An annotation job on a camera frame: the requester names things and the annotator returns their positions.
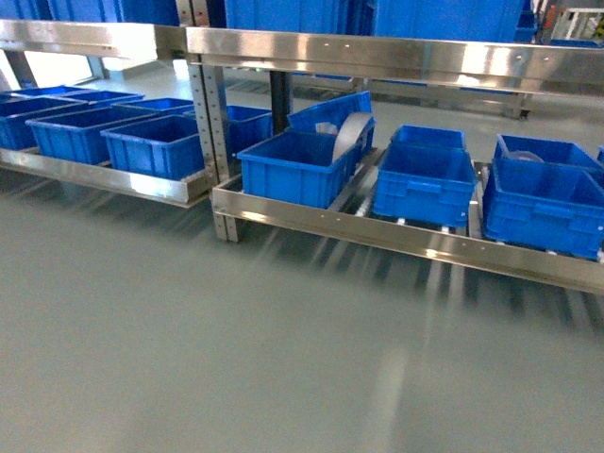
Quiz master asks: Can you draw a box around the grey metal tape roll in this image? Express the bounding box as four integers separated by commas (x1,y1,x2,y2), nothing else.
332,112,373,162

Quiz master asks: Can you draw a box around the blue bin left front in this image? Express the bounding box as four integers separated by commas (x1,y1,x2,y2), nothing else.
237,129,362,209

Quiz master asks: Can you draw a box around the blue bin right rear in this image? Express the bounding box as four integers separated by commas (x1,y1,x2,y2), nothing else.
494,134,603,173

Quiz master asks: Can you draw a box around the blue bin right front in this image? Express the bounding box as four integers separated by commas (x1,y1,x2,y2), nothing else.
482,159,603,260

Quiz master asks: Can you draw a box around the steel shelf rack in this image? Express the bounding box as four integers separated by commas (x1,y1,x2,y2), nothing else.
1,20,214,208
186,27,603,294

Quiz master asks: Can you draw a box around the tilted blue bin rear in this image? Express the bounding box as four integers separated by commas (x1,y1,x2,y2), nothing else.
288,91,377,163

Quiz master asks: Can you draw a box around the left steel shelf rack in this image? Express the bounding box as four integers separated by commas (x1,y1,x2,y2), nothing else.
1,20,214,208

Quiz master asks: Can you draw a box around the blue bin middle rear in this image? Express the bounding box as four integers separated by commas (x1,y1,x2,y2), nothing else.
391,125,466,151

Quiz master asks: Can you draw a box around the blue bin middle front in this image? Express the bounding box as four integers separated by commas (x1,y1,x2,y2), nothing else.
373,142,477,228

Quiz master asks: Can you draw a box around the blue bin on left rack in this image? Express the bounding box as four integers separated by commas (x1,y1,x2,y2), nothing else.
100,115,205,180

